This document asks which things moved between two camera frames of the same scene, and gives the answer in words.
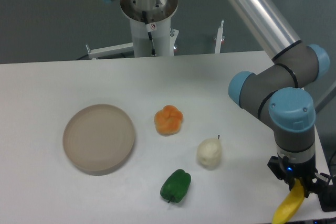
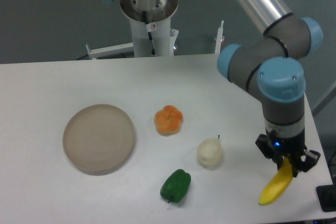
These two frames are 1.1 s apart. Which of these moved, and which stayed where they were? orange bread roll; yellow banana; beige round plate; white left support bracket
Moved: yellow banana
Stayed: white left support bracket; beige round plate; orange bread roll
